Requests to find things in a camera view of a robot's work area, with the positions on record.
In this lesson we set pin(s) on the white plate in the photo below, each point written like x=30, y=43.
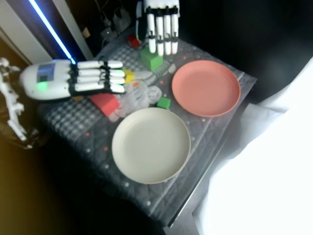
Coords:
x=151, y=145

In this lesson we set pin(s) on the white power strip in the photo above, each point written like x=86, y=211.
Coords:
x=121, y=18

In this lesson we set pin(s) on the large green cube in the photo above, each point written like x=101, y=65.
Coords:
x=150, y=60

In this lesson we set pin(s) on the pink plate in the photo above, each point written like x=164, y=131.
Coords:
x=205, y=88

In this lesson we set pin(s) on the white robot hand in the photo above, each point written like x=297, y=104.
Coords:
x=31, y=80
x=161, y=5

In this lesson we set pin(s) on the blue light strip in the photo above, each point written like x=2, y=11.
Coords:
x=52, y=30

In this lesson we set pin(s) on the small red block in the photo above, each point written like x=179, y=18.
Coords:
x=133, y=40

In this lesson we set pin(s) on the small green number cube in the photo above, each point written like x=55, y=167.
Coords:
x=163, y=102

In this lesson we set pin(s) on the grey quilt with bear print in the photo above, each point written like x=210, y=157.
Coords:
x=80, y=122

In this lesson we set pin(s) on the yellow block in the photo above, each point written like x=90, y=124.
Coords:
x=129, y=76

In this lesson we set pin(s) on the white cloth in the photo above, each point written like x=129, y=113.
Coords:
x=264, y=159

